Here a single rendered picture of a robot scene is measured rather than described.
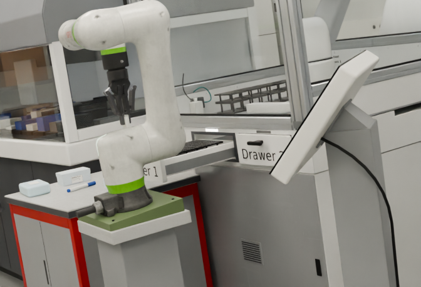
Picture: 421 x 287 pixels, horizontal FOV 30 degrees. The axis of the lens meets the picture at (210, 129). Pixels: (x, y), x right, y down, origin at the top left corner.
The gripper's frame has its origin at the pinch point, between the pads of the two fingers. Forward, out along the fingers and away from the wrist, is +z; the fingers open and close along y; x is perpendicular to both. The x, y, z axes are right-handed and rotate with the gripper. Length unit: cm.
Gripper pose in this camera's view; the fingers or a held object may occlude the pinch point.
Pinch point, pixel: (126, 124)
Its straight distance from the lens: 286.7
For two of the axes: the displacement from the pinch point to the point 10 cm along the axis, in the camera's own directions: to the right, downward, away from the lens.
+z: 1.5, 9.8, 1.3
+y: -8.0, 2.0, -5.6
